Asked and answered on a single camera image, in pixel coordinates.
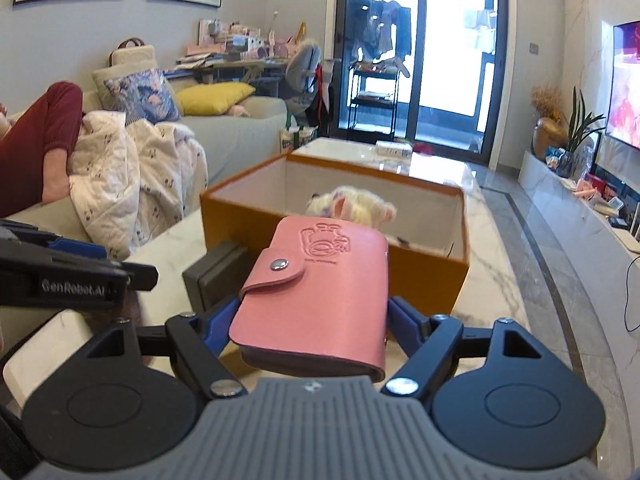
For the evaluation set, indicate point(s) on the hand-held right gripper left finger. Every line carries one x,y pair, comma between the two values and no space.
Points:
216,327

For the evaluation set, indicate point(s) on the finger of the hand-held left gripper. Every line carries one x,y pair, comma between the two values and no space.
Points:
75,249
142,278

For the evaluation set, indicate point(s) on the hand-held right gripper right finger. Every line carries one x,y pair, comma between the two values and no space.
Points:
407,327

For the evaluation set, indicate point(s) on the dark grey gift box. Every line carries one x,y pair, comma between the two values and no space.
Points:
215,280

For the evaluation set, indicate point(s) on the pink card wallet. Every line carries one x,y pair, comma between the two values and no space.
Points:
320,310

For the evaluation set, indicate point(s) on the orange cardboard box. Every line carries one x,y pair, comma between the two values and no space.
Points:
230,220

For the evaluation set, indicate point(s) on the white crochet bunny doll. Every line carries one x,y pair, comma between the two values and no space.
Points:
350,205

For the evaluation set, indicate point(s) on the white printed quilt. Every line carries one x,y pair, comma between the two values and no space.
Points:
130,175

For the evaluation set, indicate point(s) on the blue floral pillow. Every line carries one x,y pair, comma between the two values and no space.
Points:
142,95

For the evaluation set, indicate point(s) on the light grey sofa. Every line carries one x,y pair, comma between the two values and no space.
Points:
235,135

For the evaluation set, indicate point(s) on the small white box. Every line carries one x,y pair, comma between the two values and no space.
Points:
394,148

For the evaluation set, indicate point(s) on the red feather toy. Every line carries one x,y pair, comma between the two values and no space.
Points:
422,147

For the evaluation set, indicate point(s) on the white marble TV console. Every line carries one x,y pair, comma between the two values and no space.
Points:
565,220

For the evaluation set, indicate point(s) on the yellow pillow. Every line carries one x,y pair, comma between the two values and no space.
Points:
215,99

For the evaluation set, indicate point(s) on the white bear-shaped bag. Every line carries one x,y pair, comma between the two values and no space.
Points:
132,55

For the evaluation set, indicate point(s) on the printed shopping bag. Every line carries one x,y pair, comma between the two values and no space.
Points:
295,140

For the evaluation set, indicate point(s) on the pink object on console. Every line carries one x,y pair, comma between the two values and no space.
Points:
586,191

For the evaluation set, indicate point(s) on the blue plant vase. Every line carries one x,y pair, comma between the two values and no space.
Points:
565,165

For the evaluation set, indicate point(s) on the grey study desk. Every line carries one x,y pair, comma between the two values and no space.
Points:
235,67

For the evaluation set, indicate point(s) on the gold vase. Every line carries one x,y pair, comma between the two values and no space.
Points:
547,140

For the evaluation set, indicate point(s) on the black rolling cart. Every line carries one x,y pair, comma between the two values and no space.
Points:
375,95

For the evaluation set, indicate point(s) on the small white device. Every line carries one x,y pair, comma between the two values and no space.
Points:
610,205

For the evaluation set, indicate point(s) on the red box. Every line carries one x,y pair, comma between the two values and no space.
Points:
597,185

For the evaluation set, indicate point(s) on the white wifi router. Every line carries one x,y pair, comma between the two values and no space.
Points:
632,237

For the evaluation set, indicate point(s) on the pile of desk clutter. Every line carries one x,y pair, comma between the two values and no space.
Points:
235,42

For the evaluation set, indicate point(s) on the grey office chair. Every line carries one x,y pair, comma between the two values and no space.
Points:
305,75

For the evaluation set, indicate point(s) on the dried flower bunch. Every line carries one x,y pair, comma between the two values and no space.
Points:
547,102

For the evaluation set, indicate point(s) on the glass sliding door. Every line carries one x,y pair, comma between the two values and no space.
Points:
415,60

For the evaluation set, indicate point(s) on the green potted plant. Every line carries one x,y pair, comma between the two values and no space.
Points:
582,125

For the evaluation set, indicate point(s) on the hanging dark clothes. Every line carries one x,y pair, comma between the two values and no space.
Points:
385,25

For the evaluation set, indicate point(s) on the wall-mounted television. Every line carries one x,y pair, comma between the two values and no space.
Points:
625,90

